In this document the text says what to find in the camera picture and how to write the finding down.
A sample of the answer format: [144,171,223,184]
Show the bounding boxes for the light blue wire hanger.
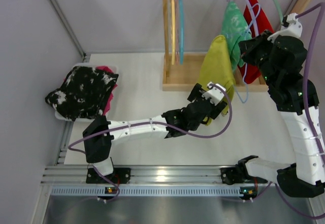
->
[239,19,252,104]

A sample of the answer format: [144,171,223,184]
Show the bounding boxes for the red trousers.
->
[238,0,274,84]

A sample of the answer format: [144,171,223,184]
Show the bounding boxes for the green white tie-dye trousers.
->
[221,2,252,72]

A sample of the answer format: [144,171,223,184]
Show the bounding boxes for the yellow-green trousers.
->
[197,35,236,126]

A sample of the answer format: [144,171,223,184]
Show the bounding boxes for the lilac hanger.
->
[245,0,261,36]

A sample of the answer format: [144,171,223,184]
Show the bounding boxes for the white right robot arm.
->
[237,31,324,198]

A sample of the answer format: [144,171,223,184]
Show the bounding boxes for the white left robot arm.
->
[83,82,228,179]

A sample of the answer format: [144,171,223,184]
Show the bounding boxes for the teal hanger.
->
[177,0,184,65]

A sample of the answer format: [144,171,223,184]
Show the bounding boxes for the yellow hanger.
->
[171,0,176,65]

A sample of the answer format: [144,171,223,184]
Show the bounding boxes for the wooden clothes rack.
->
[162,0,311,91]

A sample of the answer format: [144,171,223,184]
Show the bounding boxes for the pink garment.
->
[96,66,119,115]

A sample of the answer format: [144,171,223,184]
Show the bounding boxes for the black white patterned garment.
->
[45,67,105,121]

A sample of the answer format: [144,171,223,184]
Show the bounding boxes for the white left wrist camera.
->
[202,81,226,106]

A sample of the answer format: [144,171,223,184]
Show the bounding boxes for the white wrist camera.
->
[202,81,226,106]
[268,13,303,42]

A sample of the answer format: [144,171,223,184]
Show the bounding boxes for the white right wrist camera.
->
[268,13,303,42]

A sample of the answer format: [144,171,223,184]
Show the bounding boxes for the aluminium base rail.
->
[41,165,255,185]

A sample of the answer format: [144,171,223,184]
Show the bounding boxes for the grey slotted cable duct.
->
[51,186,256,197]

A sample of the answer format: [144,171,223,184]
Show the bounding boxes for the aluminium corner frame post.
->
[48,0,87,61]

